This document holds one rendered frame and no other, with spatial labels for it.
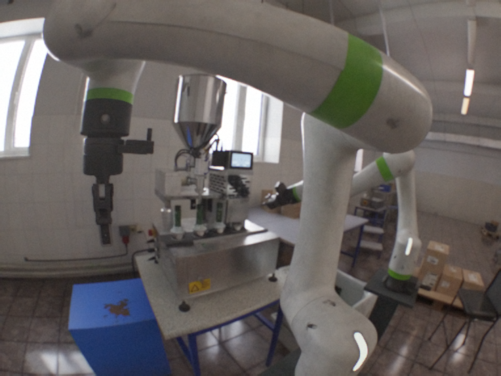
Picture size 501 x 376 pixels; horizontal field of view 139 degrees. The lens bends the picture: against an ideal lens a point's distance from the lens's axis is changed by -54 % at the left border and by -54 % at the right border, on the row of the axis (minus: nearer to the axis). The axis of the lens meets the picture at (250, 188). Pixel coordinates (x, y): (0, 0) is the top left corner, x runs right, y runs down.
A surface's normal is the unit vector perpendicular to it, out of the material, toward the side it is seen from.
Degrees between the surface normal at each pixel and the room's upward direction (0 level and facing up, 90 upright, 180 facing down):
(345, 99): 135
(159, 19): 114
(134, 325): 90
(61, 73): 90
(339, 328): 11
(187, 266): 90
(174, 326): 0
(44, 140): 90
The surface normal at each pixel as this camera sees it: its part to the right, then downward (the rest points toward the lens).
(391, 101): 0.01, 0.53
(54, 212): 0.60, 0.16
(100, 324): 0.08, -0.99
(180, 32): -0.03, 0.71
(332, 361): -0.55, 0.06
